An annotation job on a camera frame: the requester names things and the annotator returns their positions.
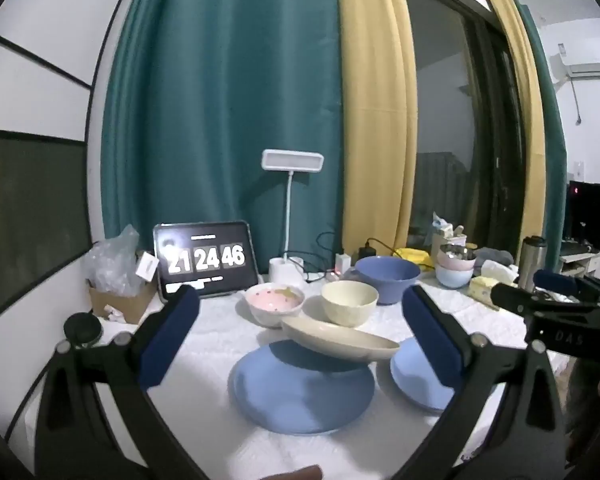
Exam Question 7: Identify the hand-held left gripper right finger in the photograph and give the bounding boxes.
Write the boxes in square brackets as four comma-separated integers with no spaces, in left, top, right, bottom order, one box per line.
[387,285,568,480]

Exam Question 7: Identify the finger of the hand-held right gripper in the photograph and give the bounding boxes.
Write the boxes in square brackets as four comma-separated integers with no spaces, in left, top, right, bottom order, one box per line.
[532,269,600,302]
[490,282,600,317]

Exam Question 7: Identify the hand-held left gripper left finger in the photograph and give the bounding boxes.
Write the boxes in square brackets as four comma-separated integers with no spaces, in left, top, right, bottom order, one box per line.
[35,284,206,480]

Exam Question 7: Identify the big blue bowl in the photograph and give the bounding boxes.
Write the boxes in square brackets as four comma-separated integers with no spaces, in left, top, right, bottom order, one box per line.
[354,256,422,306]

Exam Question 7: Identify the cream bowl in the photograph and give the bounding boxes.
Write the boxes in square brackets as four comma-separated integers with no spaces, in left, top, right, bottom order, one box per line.
[321,280,379,327]

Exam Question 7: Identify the pink dotted bowl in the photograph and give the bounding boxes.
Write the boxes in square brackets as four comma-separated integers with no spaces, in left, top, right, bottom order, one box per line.
[244,282,305,330]

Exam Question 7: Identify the person's left hand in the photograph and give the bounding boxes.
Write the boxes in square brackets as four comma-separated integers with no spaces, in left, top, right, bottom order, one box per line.
[252,465,323,480]

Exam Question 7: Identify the white shelf unit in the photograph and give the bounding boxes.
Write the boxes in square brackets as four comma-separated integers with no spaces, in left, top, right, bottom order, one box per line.
[560,250,600,277]

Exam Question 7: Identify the yellow tissue pack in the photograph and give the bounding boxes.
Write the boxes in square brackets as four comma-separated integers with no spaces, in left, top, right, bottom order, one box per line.
[469,260,520,307]

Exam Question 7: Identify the steel thermos bottle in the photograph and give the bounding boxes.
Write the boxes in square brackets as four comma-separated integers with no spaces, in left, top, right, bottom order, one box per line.
[517,236,548,281]

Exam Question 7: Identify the white textured tablecloth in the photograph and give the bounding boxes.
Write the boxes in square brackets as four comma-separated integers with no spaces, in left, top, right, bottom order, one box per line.
[10,272,571,480]

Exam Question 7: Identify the grey cloth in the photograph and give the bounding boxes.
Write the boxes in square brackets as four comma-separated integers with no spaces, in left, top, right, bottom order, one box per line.
[472,246,516,266]

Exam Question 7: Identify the small blue plate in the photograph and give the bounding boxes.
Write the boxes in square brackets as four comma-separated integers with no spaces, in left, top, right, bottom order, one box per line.
[390,337,456,413]

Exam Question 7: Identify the small white box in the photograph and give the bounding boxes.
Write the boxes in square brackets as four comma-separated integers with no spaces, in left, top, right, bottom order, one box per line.
[135,252,158,282]

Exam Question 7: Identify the plain pink bowl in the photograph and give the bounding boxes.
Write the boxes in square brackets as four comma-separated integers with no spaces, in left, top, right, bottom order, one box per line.
[437,252,476,272]

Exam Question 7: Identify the steel bowl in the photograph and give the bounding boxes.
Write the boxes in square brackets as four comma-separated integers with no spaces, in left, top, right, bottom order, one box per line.
[440,244,477,261]

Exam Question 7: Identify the black monitor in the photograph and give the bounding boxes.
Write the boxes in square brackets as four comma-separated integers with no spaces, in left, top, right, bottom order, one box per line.
[567,180,600,253]

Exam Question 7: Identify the tablet showing clock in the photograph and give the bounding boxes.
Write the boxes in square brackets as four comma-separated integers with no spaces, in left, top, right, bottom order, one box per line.
[152,221,260,298]

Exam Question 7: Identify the yellow wipes packet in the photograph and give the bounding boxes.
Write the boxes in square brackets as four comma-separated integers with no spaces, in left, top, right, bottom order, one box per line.
[397,247,433,265]

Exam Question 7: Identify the black round object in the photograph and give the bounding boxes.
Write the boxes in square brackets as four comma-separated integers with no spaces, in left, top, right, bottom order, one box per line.
[62,312,103,348]

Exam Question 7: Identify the white woven basket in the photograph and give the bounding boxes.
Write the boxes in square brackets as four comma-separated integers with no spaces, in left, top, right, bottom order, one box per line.
[431,230,468,261]

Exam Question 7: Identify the clear plastic bag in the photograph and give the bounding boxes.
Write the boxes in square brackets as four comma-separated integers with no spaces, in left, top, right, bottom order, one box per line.
[84,225,148,296]

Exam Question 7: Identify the cream oval plate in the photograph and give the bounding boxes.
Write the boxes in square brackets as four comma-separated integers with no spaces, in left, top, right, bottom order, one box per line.
[281,315,401,361]

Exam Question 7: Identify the white power strip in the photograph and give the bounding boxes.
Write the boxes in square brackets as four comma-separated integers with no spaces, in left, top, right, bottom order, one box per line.
[305,270,356,283]

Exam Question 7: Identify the teal curtain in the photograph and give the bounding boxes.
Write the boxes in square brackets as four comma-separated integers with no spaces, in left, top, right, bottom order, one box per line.
[510,0,567,261]
[100,0,343,281]

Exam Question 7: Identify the large blue plate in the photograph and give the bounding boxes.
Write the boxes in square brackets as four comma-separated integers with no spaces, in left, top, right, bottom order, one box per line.
[230,340,376,436]

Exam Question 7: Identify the yellow curtain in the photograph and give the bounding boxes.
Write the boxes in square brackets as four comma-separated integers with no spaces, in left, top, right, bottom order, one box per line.
[335,0,418,261]
[480,0,546,251]

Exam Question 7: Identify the air conditioner pipe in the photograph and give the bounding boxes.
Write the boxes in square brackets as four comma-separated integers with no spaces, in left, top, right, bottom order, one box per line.
[570,77,582,126]

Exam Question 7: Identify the white desk lamp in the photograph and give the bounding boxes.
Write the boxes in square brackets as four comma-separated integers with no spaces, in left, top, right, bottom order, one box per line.
[261,149,325,286]

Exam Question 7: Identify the dark glass sliding door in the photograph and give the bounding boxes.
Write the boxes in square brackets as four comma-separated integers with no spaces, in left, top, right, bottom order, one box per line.
[400,0,526,251]

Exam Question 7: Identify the white air conditioner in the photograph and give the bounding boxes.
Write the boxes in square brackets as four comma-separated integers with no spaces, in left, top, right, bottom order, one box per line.
[550,42,600,81]

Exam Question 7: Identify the black charger cable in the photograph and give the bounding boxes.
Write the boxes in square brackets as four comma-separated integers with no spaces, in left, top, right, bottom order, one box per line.
[367,237,406,257]

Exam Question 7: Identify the black lamp cable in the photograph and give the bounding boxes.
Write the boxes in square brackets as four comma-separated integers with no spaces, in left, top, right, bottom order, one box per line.
[285,232,338,281]

